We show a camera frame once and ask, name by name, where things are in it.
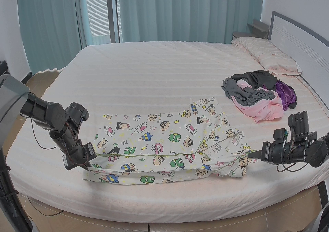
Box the window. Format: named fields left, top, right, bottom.
left=75, top=0, right=124, bottom=49

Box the black cable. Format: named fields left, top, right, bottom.
left=26, top=196, right=64, bottom=217
left=276, top=160, right=310, bottom=173

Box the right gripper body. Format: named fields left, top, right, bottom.
left=260, top=141, right=286, bottom=165

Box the bed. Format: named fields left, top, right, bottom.
left=6, top=11, right=329, bottom=224

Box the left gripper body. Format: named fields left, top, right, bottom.
left=62, top=142, right=97, bottom=171

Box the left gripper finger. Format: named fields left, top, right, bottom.
left=77, top=162, right=92, bottom=173

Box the white printed pyjama top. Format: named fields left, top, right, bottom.
left=82, top=97, right=253, bottom=186

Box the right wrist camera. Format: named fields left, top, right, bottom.
left=273, top=128, right=288, bottom=144

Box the blue-green curtain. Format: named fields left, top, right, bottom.
left=117, top=0, right=265, bottom=44
left=17, top=0, right=86, bottom=75

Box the pale pink pillow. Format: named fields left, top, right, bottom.
left=231, top=36, right=303, bottom=75

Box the grey bedside table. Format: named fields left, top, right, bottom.
left=233, top=18, right=269, bottom=40

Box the pile of clothes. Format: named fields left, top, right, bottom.
left=222, top=70, right=298, bottom=124

